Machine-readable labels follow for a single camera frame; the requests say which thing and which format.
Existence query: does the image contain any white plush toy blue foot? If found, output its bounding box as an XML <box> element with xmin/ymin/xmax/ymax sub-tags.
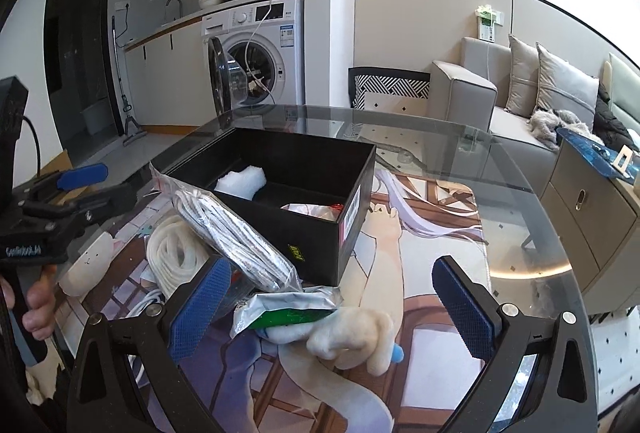
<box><xmin>258</xmin><ymin>304</ymin><xmax>407</xmax><ymax>377</ymax></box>

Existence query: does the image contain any white foam piece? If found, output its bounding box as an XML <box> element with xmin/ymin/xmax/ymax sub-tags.
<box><xmin>215</xmin><ymin>165</ymin><xmax>267</xmax><ymax>200</ymax></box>

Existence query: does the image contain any red and white plastic bag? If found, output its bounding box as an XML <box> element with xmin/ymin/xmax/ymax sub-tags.
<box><xmin>282</xmin><ymin>203</ymin><xmax>344</xmax><ymax>222</ymax></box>

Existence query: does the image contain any person's left hand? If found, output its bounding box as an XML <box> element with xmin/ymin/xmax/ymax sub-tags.
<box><xmin>22</xmin><ymin>265</ymin><xmax>56</xmax><ymax>341</ymax></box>

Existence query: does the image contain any white cat plush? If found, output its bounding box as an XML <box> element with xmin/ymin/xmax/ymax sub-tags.
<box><xmin>58</xmin><ymin>231</ymin><xmax>124</xmax><ymax>299</ymax></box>

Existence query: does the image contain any silver green foil packet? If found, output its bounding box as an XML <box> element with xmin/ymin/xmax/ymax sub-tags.
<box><xmin>230</xmin><ymin>286</ymin><xmax>344</xmax><ymax>338</ymax></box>

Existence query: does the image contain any anime printed desk mat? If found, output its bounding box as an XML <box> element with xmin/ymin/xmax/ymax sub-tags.
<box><xmin>55</xmin><ymin>170</ymin><xmax>489</xmax><ymax>432</ymax></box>

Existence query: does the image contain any striped cloth in clear bag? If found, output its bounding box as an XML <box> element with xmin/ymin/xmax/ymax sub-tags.
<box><xmin>149</xmin><ymin>163</ymin><xmax>303</xmax><ymax>293</ymax></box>

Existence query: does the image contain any black storage box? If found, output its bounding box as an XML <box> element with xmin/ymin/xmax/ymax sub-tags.
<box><xmin>167</xmin><ymin>127</ymin><xmax>376</xmax><ymax>287</ymax></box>

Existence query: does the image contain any beige side cabinet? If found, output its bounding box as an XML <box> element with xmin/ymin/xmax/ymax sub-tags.
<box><xmin>509</xmin><ymin>139</ymin><xmax>639</xmax><ymax>315</ymax></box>

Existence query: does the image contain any beige sofa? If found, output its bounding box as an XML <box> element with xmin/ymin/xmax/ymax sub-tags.
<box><xmin>426</xmin><ymin>35</ymin><xmax>640</xmax><ymax>164</ymax></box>

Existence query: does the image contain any kitchen faucet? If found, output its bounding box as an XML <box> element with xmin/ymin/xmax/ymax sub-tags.
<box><xmin>164</xmin><ymin>0</ymin><xmax>183</xmax><ymax>22</ymax></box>

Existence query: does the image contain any grey fluffy blanket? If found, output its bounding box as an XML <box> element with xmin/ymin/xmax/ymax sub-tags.
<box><xmin>528</xmin><ymin>108</ymin><xmax>603</xmax><ymax>151</ymax></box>

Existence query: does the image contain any white washing machine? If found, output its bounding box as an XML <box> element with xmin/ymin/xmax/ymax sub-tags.
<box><xmin>201</xmin><ymin>0</ymin><xmax>305</xmax><ymax>108</ymax></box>

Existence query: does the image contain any white bowl on counter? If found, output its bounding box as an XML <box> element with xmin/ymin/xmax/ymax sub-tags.
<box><xmin>198</xmin><ymin>0</ymin><xmax>222</xmax><ymax>9</ymax></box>

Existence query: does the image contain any grey cushion left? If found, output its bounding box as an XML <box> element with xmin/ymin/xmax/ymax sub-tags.
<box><xmin>506</xmin><ymin>34</ymin><xmax>539</xmax><ymax>118</ymax></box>

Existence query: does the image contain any grey cushion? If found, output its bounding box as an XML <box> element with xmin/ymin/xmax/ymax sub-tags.
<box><xmin>506</xmin><ymin>34</ymin><xmax>539</xmax><ymax>118</ymax></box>
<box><xmin>536</xmin><ymin>43</ymin><xmax>599</xmax><ymax>126</ymax></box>

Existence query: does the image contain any black jacket on sofa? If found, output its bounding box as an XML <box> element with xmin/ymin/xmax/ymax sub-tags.
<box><xmin>593</xmin><ymin>83</ymin><xmax>639</xmax><ymax>151</ymax></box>

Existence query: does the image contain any grey cushion right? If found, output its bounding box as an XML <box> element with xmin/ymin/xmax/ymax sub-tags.
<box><xmin>536</xmin><ymin>43</ymin><xmax>599</xmax><ymax>126</ymax></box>

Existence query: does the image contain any black white patterned chair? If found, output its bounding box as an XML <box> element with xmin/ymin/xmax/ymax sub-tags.
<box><xmin>348</xmin><ymin>67</ymin><xmax>431</xmax><ymax>116</ymax></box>

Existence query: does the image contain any coiled white rope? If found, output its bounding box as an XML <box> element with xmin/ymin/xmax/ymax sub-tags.
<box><xmin>145</xmin><ymin>213</ymin><xmax>212</xmax><ymax>297</ymax></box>

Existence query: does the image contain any white charging cable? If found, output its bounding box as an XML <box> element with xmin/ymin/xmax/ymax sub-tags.
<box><xmin>234</xmin><ymin>0</ymin><xmax>292</xmax><ymax>107</ymax></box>

